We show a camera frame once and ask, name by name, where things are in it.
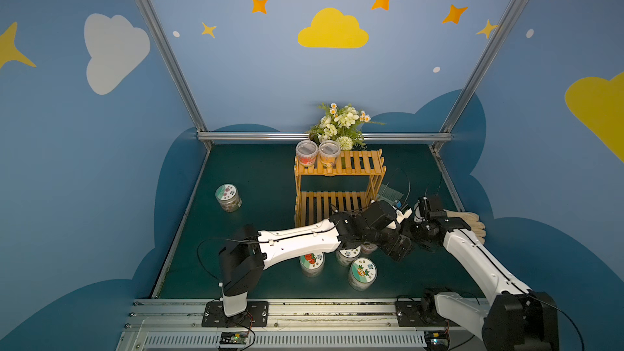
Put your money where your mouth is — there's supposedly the potted white flower bouquet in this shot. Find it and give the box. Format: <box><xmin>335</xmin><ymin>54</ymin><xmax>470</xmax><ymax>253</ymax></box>
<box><xmin>307</xmin><ymin>103</ymin><xmax>373</xmax><ymax>150</ymax></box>

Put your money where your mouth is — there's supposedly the clear seed cup red base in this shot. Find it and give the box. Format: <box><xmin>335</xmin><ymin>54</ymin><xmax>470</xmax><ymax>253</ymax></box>
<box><xmin>296</xmin><ymin>140</ymin><xmax>319</xmax><ymax>167</ymax></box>

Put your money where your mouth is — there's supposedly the jar with floral lid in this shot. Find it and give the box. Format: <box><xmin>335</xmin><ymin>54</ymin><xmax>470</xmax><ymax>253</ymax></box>
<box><xmin>215</xmin><ymin>184</ymin><xmax>242</xmax><ymax>212</ymax></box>

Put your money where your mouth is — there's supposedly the left small circuit board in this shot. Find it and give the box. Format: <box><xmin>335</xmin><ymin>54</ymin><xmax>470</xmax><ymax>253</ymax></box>
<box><xmin>219</xmin><ymin>332</ymin><xmax>248</xmax><ymax>346</ymax></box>

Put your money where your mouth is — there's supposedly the clear seed cup orange base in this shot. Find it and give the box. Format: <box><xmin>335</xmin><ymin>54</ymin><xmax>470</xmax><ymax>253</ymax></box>
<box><xmin>318</xmin><ymin>141</ymin><xmax>341</xmax><ymax>167</ymax></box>

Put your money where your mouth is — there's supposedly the jar with green tree lid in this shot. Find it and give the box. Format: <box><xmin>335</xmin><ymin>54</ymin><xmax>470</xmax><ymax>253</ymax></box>
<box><xmin>336</xmin><ymin>246</ymin><xmax>361</xmax><ymax>267</ymax></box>

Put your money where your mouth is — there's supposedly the jar with strawberry lid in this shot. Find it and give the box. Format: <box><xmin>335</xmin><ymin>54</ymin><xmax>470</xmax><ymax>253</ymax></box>
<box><xmin>299</xmin><ymin>253</ymin><xmax>325</xmax><ymax>277</ymax></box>

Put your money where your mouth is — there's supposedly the wooden slatted shelf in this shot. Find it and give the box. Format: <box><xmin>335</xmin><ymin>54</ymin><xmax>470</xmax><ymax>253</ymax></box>
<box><xmin>294</xmin><ymin>149</ymin><xmax>387</xmax><ymax>227</ymax></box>

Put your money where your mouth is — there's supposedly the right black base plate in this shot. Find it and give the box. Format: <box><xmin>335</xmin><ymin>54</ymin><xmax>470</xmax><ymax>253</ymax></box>
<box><xmin>395</xmin><ymin>299</ymin><xmax>457</xmax><ymax>328</ymax></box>

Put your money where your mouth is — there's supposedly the small circuit board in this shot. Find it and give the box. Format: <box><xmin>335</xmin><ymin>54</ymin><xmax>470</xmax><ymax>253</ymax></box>
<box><xmin>424</xmin><ymin>331</ymin><xmax>450</xmax><ymax>351</ymax></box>
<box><xmin>219</xmin><ymin>332</ymin><xmax>248</xmax><ymax>346</ymax></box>

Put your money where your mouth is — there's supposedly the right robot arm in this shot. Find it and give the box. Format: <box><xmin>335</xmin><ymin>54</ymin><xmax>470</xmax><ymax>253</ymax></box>
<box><xmin>412</xmin><ymin>195</ymin><xmax>560</xmax><ymax>350</ymax></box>

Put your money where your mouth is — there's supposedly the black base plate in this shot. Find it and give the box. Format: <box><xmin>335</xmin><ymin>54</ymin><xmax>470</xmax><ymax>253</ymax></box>
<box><xmin>395</xmin><ymin>299</ymin><xmax>457</xmax><ymax>328</ymax></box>
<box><xmin>201</xmin><ymin>300</ymin><xmax>270</xmax><ymax>329</ymax></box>

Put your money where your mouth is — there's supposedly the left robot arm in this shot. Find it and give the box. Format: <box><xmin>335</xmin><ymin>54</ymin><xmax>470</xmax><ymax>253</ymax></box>
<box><xmin>219</xmin><ymin>201</ymin><xmax>414</xmax><ymax>318</ymax></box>

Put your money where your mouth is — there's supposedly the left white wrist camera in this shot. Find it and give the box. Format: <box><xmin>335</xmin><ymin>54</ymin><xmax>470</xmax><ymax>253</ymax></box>
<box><xmin>388</xmin><ymin>206</ymin><xmax>413</xmax><ymax>229</ymax></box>

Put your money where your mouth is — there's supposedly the right small circuit board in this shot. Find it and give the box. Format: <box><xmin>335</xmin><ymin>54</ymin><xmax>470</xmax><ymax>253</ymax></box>
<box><xmin>424</xmin><ymin>331</ymin><xmax>450</xmax><ymax>351</ymax></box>

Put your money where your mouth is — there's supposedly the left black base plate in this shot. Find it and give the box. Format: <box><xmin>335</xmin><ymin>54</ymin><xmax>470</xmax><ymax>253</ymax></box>
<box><xmin>201</xmin><ymin>300</ymin><xmax>270</xmax><ymax>329</ymax></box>

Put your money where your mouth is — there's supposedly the jar with pineapple lid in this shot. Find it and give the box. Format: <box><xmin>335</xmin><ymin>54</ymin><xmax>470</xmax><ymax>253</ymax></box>
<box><xmin>349</xmin><ymin>258</ymin><xmax>377</xmax><ymax>291</ymax></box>

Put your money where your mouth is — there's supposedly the beige work glove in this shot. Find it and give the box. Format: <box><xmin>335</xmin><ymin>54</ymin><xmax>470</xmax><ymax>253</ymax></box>
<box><xmin>446</xmin><ymin>211</ymin><xmax>487</xmax><ymax>245</ymax></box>

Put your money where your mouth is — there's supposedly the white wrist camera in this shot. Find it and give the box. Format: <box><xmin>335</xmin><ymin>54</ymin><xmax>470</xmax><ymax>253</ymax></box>
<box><xmin>414</xmin><ymin>197</ymin><xmax>430</xmax><ymax>222</ymax></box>
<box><xmin>388</xmin><ymin>206</ymin><xmax>413</xmax><ymax>229</ymax></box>

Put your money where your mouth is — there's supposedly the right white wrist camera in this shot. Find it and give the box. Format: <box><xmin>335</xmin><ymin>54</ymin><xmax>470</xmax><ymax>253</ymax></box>
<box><xmin>414</xmin><ymin>197</ymin><xmax>430</xmax><ymax>222</ymax></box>

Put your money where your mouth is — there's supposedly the aluminium mounting rail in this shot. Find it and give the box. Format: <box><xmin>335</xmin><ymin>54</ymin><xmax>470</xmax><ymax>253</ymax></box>
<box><xmin>116</xmin><ymin>296</ymin><xmax>485</xmax><ymax>350</ymax></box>

